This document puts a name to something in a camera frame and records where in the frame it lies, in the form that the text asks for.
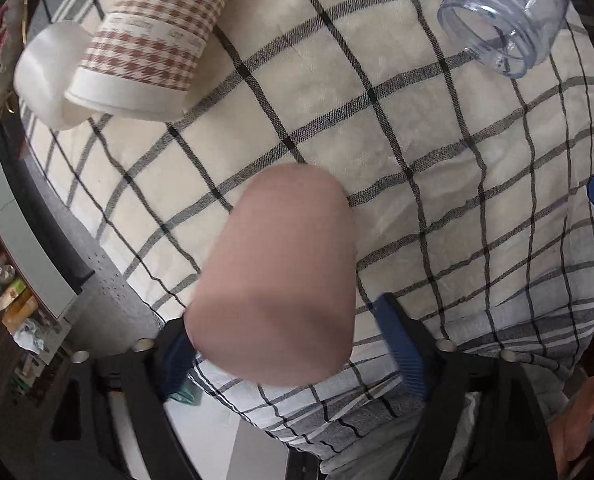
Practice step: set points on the pink cup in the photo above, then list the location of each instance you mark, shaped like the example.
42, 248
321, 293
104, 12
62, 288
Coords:
277, 285

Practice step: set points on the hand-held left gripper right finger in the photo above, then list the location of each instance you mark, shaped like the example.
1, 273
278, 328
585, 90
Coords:
402, 345

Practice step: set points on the orange cloth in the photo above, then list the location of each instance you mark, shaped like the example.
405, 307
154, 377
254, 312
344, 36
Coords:
582, 420

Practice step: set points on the shelf with assorted packets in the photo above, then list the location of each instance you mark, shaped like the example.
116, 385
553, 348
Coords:
17, 310

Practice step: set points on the black checked cream cloth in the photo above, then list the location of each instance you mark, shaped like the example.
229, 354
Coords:
427, 185

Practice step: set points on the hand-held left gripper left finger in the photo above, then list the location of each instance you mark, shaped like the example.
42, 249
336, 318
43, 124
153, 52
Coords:
176, 360

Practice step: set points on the brown checkered paper cup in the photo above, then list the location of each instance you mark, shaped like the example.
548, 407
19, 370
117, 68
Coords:
152, 45

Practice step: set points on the clear plastic jar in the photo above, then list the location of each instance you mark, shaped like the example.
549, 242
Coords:
507, 15

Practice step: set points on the teal packet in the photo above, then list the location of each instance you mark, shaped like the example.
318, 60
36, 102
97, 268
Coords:
187, 392

